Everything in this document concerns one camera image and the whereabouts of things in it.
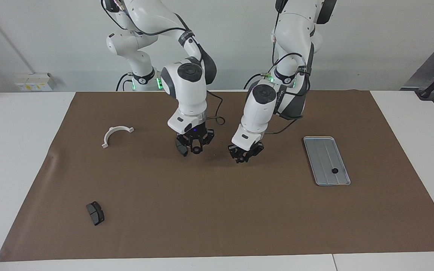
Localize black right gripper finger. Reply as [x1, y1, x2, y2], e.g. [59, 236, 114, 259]
[182, 134, 197, 154]
[197, 130, 215, 154]

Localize silver metal tray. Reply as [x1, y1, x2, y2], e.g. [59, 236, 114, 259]
[303, 136, 351, 187]

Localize long grey brake pad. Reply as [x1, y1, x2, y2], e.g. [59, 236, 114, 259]
[176, 136, 188, 157]

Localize brown table mat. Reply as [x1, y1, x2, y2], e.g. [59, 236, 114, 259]
[0, 90, 434, 262]

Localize short grey brake pad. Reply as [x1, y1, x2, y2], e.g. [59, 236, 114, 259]
[86, 201, 105, 226]

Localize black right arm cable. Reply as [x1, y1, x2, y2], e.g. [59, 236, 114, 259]
[101, 0, 226, 127]

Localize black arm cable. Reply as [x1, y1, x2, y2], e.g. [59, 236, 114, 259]
[271, 0, 312, 135]
[101, 0, 226, 127]

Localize black base power cable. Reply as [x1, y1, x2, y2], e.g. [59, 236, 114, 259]
[243, 72, 271, 90]
[115, 72, 131, 92]

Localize white curved plastic bracket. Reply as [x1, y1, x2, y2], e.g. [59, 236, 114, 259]
[101, 126, 135, 149]

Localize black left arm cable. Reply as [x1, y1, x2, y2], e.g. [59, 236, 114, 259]
[271, 0, 312, 135]

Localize white wall socket box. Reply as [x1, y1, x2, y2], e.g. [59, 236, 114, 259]
[15, 72, 57, 92]

